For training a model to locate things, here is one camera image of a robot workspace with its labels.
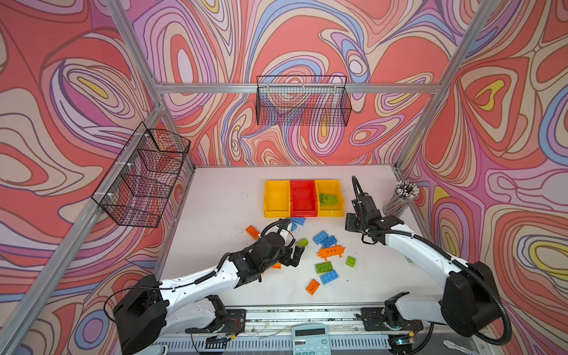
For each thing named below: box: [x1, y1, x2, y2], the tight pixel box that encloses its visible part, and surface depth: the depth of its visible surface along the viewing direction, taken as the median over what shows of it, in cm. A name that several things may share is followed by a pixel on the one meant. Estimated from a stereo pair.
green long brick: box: [319, 193, 338, 206], surface depth 103 cm
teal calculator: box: [291, 324, 332, 355], surface depth 69 cm
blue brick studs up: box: [312, 230, 329, 245], surface depth 94 cm
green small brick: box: [345, 255, 357, 269], surface depth 88 cm
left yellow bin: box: [263, 179, 292, 219], surface depth 106 cm
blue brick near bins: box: [290, 217, 307, 226], surface depth 100 cm
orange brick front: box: [306, 278, 321, 296], surface depth 82 cm
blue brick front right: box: [320, 269, 340, 286], surface depth 84 cm
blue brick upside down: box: [320, 235, 338, 249], surface depth 93 cm
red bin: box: [289, 179, 319, 218], surface depth 101 cm
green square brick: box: [319, 193, 334, 207], surface depth 103 cm
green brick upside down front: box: [315, 261, 334, 275], surface depth 86 cm
